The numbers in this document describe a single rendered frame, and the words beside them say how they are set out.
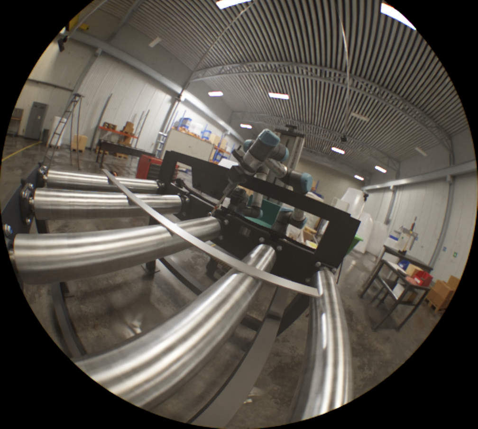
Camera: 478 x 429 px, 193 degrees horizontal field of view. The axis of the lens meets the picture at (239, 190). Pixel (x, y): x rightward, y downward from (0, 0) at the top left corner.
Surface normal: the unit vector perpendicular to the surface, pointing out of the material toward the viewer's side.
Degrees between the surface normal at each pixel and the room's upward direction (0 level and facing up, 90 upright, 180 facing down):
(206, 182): 90
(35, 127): 90
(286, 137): 90
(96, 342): 0
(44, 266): 65
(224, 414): 0
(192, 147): 90
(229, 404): 0
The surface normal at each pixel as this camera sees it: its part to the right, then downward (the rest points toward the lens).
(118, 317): 0.33, -0.94
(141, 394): 0.72, -0.63
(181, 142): 0.59, 0.29
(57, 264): 0.91, -0.09
